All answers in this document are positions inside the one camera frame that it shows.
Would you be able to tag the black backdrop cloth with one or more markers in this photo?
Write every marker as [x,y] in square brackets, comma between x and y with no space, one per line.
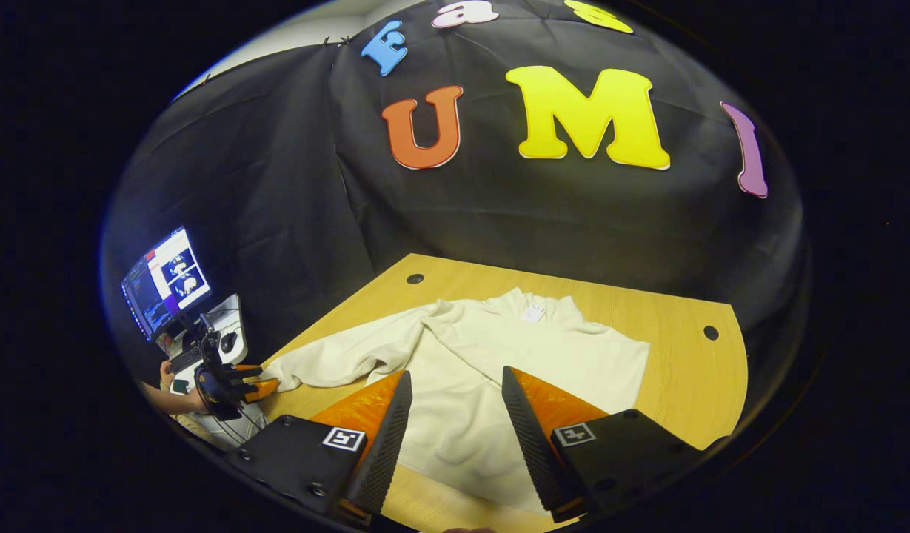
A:
[536,222]

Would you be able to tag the black computer mouse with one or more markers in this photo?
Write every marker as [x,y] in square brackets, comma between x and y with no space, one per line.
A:
[229,341]

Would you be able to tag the white side table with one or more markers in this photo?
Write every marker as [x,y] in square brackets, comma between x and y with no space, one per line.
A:
[229,314]

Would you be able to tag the cream knit sweater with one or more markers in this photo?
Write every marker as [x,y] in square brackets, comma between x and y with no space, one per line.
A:
[454,414]

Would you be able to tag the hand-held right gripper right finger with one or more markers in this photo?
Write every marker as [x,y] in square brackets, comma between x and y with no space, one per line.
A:
[532,444]

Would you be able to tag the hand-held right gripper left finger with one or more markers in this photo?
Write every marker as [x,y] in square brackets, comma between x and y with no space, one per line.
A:
[384,451]

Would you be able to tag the computer monitor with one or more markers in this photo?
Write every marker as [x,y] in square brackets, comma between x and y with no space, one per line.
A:
[166,281]

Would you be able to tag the black keyboard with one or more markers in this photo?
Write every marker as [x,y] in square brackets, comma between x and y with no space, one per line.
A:
[186,359]

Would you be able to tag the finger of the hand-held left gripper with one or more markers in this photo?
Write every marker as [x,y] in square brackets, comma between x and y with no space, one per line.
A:
[255,390]
[240,372]

